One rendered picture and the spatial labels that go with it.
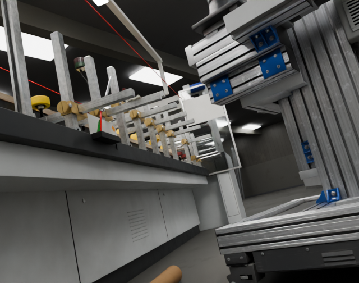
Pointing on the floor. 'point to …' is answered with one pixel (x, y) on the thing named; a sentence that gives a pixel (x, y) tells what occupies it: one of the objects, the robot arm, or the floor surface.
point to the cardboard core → (169, 275)
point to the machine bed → (86, 231)
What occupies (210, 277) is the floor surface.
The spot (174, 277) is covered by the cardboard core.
